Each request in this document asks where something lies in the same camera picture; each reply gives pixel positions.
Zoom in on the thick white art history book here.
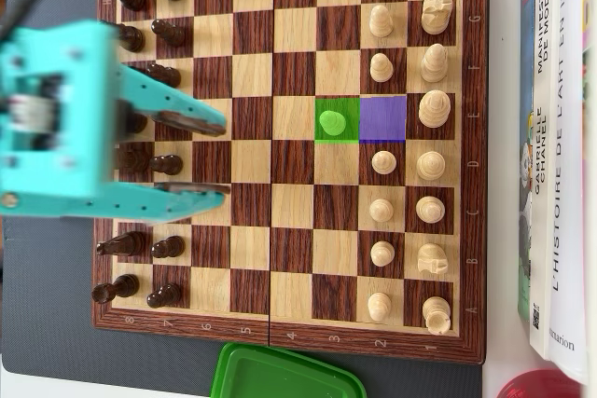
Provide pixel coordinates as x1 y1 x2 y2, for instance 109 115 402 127
546 0 597 386

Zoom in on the white wooden knight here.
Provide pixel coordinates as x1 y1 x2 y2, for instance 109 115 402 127
421 0 454 36
416 242 450 277

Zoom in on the dark grey table mat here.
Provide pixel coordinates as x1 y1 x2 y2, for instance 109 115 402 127
0 0 491 398

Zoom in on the white wooden queen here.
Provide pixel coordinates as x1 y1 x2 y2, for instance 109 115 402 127
415 149 448 182

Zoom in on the white wooden pawn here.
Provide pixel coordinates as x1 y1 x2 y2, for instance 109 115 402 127
368 4 396 39
368 51 396 84
368 197 396 223
318 110 347 137
370 240 396 268
371 149 398 175
367 291 393 323

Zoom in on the white Gabrielle Chanel book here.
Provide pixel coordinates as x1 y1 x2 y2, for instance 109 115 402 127
528 0 568 362

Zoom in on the green plastic lid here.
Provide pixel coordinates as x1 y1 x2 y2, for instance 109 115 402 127
209 341 368 398

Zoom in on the white wooden rook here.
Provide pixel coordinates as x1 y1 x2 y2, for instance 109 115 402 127
422 295 452 336

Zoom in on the white wooden bishop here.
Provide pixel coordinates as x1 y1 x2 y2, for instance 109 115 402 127
414 195 447 226
419 42 450 84

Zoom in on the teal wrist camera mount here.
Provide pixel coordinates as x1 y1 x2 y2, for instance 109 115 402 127
0 20 120 194

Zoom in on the folding wooden chessboard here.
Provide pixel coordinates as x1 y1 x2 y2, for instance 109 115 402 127
90 0 491 366

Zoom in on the white wooden king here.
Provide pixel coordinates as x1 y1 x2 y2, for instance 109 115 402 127
418 89 453 130

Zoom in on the red round object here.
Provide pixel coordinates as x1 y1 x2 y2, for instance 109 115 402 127
496 368 584 398

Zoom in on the dark wooden knight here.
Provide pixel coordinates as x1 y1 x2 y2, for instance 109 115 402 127
116 23 146 53
95 230 148 258

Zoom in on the blue illustrated book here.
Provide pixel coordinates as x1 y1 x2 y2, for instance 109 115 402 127
516 0 537 323

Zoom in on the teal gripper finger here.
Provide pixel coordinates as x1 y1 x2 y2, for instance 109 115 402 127
0 181 232 226
114 64 229 138

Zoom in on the dark wooden king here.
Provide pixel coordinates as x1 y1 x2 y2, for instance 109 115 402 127
123 111 149 134

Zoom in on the dark wooden queen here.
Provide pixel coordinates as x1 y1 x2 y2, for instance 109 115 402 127
116 144 155 174

